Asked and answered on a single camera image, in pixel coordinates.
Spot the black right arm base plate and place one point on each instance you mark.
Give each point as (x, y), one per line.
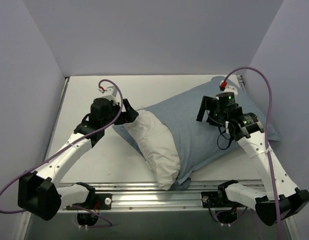
(210, 199)

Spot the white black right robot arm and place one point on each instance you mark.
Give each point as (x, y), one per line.
(282, 198)

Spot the blue pillowcase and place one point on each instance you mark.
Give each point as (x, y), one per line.
(175, 101)

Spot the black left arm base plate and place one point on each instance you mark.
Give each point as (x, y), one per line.
(104, 200)

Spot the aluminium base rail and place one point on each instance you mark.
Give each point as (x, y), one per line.
(132, 195)

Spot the white pillow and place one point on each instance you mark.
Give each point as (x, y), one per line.
(156, 144)

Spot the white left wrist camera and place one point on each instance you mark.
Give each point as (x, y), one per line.
(109, 93)

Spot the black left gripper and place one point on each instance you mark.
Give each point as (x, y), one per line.
(125, 111)

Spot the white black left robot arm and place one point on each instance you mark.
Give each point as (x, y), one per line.
(49, 175)

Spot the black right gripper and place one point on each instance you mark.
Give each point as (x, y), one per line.
(205, 108)

